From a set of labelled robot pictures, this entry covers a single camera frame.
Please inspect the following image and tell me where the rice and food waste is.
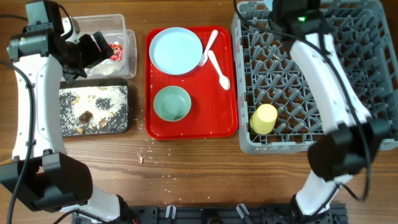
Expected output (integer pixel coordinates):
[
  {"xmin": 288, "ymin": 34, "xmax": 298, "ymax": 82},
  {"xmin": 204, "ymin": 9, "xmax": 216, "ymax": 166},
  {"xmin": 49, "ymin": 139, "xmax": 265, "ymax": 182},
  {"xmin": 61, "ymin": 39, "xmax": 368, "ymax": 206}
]
[{"xmin": 59, "ymin": 85, "xmax": 129, "ymax": 136}]

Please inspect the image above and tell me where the light blue plate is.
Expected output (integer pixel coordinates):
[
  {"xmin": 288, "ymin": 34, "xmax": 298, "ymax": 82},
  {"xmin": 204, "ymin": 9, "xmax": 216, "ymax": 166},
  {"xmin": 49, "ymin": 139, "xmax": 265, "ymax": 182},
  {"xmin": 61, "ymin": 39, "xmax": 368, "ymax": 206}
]
[{"xmin": 149, "ymin": 27, "xmax": 203, "ymax": 75}]

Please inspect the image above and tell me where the red serving tray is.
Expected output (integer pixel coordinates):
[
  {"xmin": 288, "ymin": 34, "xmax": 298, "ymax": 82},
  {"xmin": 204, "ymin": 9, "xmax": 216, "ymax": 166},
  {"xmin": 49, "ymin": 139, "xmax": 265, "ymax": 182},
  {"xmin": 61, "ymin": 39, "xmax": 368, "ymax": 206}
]
[{"xmin": 145, "ymin": 26, "xmax": 238, "ymax": 140}]

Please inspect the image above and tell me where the black waste tray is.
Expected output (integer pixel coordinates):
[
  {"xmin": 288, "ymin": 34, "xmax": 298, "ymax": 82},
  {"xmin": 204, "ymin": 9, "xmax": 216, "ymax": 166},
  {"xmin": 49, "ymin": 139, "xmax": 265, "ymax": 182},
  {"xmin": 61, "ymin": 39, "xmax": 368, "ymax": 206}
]
[{"xmin": 58, "ymin": 78, "xmax": 130, "ymax": 138}]

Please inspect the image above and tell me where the grey dishwasher rack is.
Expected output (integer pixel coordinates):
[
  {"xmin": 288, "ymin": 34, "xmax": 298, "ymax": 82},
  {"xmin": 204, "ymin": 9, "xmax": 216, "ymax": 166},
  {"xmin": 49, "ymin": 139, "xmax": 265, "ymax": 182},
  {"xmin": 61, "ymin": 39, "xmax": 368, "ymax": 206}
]
[{"xmin": 231, "ymin": 1, "xmax": 397, "ymax": 154}]

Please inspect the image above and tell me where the white napkin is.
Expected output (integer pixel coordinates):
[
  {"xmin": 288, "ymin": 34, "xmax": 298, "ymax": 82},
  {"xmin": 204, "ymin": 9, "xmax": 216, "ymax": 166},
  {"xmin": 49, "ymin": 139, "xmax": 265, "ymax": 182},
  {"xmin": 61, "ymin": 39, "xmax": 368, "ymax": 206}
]
[{"xmin": 85, "ymin": 59, "xmax": 124, "ymax": 76}]

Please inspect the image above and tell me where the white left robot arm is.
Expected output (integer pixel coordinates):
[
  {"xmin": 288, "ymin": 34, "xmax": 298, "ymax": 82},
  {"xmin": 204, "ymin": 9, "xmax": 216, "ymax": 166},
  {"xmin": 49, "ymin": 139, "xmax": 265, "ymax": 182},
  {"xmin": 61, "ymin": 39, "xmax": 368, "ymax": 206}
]
[{"xmin": 1, "ymin": 1, "xmax": 138, "ymax": 223}]

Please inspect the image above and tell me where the green bowl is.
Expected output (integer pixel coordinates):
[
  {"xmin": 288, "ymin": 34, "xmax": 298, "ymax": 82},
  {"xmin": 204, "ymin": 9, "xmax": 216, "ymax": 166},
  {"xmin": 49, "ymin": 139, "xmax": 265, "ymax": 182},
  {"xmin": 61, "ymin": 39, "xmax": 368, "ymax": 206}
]
[{"xmin": 153, "ymin": 86, "xmax": 192, "ymax": 122}]

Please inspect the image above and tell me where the pink plastic fork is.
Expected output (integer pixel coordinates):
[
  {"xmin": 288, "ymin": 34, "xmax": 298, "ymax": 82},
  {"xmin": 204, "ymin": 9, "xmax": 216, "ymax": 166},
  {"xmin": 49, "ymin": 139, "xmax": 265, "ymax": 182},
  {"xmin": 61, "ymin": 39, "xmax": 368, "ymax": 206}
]
[{"xmin": 198, "ymin": 29, "xmax": 218, "ymax": 67}]

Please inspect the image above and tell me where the food scrap on table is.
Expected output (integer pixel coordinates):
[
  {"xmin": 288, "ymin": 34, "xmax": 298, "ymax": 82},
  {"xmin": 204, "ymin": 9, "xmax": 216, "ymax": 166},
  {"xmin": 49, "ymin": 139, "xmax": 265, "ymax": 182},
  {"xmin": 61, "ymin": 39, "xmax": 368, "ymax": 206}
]
[{"xmin": 138, "ymin": 154, "xmax": 144, "ymax": 164}]

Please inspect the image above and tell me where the white plastic spoon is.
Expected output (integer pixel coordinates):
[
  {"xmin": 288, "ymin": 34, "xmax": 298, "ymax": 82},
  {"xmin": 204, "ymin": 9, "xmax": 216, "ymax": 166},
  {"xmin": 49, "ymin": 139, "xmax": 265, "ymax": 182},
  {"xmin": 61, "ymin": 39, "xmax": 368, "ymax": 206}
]
[{"xmin": 208, "ymin": 50, "xmax": 231, "ymax": 90}]

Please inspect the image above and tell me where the clear plastic bin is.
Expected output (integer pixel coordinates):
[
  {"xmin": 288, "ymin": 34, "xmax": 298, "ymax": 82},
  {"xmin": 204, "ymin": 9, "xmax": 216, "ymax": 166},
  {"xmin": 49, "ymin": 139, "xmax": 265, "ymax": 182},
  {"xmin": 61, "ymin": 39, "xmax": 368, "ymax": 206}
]
[{"xmin": 74, "ymin": 14, "xmax": 137, "ymax": 79}]

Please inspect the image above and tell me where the red snack wrapper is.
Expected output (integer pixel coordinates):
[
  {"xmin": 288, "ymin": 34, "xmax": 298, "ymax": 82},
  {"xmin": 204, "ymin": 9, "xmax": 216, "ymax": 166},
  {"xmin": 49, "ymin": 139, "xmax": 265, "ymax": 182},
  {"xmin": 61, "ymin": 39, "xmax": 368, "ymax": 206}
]
[{"xmin": 109, "ymin": 44, "xmax": 124, "ymax": 62}]

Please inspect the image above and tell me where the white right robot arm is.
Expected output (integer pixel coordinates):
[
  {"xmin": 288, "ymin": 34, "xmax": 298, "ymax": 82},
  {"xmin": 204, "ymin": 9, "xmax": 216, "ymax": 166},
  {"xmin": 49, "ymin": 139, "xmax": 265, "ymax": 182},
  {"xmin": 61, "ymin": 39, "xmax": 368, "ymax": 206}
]
[{"xmin": 263, "ymin": 1, "xmax": 390, "ymax": 223}]

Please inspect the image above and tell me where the yellow cup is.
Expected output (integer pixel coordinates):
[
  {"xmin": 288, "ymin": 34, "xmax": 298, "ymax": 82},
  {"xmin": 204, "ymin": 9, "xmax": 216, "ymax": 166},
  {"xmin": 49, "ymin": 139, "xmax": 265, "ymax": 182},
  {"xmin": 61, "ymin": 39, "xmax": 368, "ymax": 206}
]
[{"xmin": 249, "ymin": 104, "xmax": 278, "ymax": 135}]

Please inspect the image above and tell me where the black mounting rail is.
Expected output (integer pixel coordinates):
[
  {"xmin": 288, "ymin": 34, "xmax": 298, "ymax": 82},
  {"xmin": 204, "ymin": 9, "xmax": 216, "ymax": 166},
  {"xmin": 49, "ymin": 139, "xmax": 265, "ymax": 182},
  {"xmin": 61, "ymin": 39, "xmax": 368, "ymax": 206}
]
[{"xmin": 71, "ymin": 203, "xmax": 348, "ymax": 224}]

